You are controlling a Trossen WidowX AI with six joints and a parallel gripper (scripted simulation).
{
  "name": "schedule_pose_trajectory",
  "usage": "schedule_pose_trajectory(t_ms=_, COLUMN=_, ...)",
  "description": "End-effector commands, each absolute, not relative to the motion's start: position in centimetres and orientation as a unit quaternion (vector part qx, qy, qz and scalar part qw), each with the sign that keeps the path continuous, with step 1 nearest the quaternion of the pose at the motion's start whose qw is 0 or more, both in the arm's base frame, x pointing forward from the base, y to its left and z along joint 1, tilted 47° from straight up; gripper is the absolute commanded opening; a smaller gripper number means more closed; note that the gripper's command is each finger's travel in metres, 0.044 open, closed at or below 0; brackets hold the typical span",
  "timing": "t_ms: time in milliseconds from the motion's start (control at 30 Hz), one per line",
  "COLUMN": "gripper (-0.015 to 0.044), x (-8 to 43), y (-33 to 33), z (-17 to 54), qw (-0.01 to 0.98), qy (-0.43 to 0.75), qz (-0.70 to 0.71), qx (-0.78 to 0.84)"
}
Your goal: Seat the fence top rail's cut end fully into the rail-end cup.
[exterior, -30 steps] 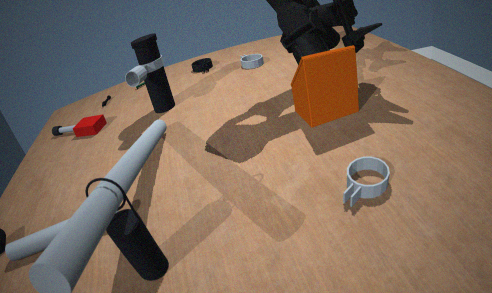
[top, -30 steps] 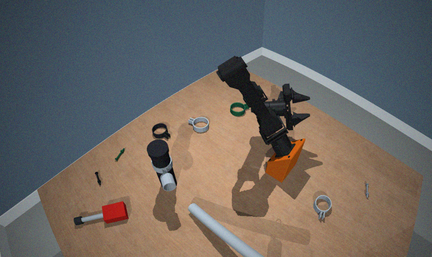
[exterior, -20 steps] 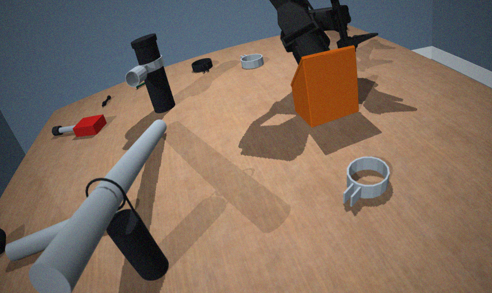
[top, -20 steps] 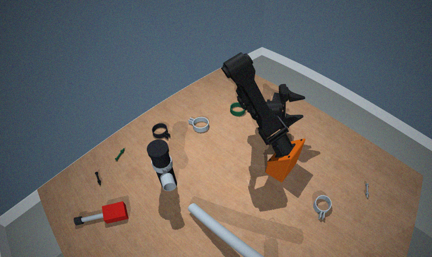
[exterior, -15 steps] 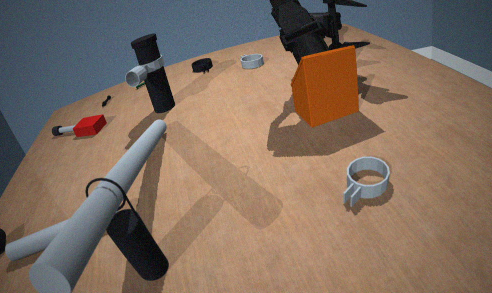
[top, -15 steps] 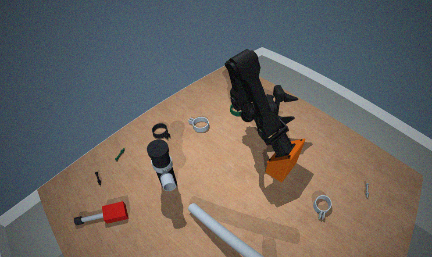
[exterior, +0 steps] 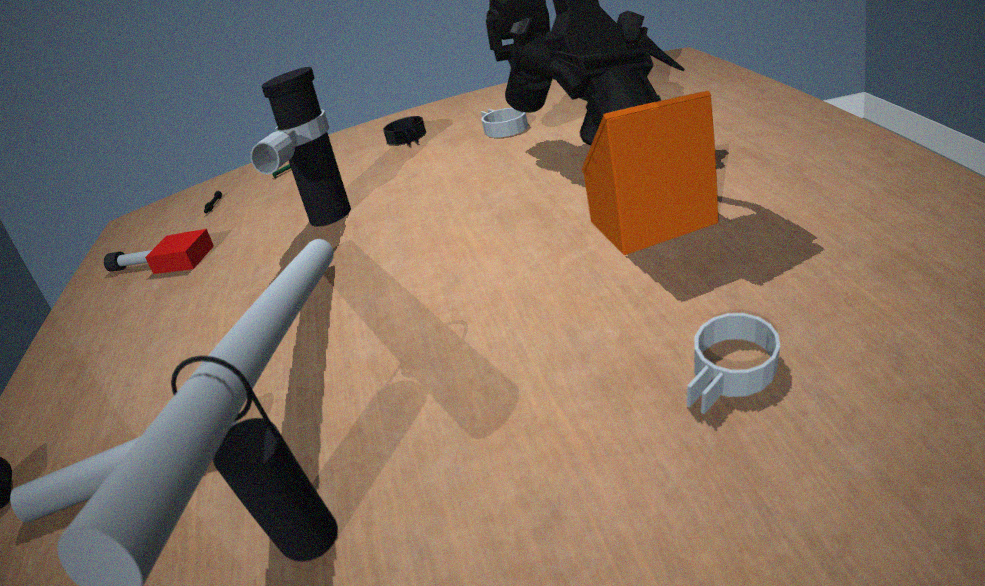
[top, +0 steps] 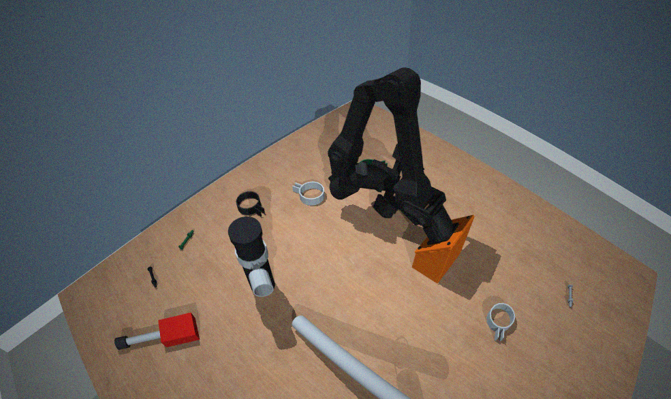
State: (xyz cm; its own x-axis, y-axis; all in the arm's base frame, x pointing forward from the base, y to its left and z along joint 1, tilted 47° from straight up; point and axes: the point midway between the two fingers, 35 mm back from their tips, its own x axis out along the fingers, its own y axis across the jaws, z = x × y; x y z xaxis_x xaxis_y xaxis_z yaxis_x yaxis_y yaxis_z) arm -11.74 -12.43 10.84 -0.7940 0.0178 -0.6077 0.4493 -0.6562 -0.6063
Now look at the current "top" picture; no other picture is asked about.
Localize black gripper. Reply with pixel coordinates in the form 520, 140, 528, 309
372, 144, 401, 219

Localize green ring with small tab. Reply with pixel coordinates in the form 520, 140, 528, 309
360, 159, 388, 167

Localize light grey pipe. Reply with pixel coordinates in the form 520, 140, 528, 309
292, 315, 411, 399

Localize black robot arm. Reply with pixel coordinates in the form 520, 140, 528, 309
328, 67, 459, 245

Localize grey metal ring clamp with two tabs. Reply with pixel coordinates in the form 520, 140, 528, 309
486, 303, 515, 341
293, 182, 324, 206

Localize grey cup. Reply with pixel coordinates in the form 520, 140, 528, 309
235, 241, 273, 297

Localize black post with cap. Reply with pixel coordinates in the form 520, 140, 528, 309
228, 217, 275, 291

